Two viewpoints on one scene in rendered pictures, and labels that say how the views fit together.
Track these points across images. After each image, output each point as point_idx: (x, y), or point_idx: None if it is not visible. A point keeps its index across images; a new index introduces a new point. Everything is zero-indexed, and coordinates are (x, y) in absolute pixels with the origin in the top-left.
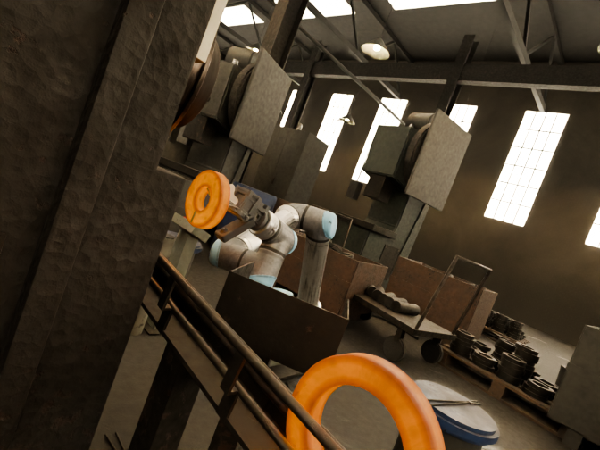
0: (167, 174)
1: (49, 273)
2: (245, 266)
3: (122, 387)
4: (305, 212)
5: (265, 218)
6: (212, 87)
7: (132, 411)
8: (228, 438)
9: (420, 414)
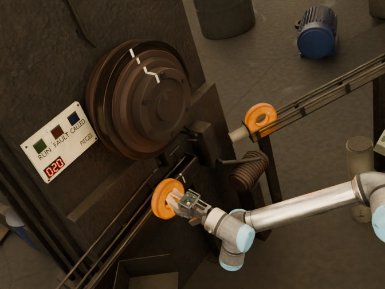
0: (69, 219)
1: (64, 241)
2: (145, 258)
3: (289, 263)
4: (371, 194)
5: (201, 221)
6: (144, 130)
7: (272, 283)
8: None
9: None
